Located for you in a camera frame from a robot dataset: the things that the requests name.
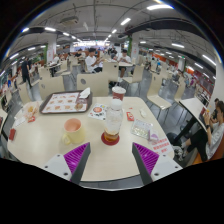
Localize white pedestal table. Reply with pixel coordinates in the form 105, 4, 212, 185
166, 97, 210, 148

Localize ceiling strip lights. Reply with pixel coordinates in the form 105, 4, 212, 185
0, 3, 218, 79

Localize white paper napkin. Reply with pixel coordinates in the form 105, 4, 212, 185
79, 87, 92, 99

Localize dark food tray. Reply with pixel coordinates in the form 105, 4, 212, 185
39, 89, 94, 115

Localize flat round red coaster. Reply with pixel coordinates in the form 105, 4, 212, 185
100, 131, 121, 147

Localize person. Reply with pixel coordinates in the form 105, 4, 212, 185
209, 97, 222, 123
84, 47, 104, 74
20, 57, 34, 89
117, 49, 133, 79
173, 100, 224, 163

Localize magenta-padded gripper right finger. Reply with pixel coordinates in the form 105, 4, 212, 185
131, 142, 184, 186

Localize red paper cup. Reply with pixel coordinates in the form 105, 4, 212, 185
111, 85, 127, 102

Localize clear plastic food bag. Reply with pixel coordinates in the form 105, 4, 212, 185
21, 101, 40, 123

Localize white red-lettered table sticker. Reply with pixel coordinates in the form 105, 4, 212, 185
149, 137, 173, 155

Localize ceiling air conditioner unit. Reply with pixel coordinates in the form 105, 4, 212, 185
59, 15, 80, 26

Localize pale yellow mug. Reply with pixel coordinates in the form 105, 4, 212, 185
61, 117, 87, 146

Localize clear plastic drink bottle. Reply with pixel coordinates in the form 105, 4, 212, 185
103, 98, 124, 143

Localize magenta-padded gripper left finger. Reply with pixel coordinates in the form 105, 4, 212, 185
42, 142, 92, 185

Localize beige plastic chair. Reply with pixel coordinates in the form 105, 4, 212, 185
121, 64, 145, 96
102, 61, 120, 88
76, 72, 110, 98
146, 73, 173, 125
38, 76, 66, 100

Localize colourful printed leaflet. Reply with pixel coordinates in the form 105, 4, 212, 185
87, 102, 109, 121

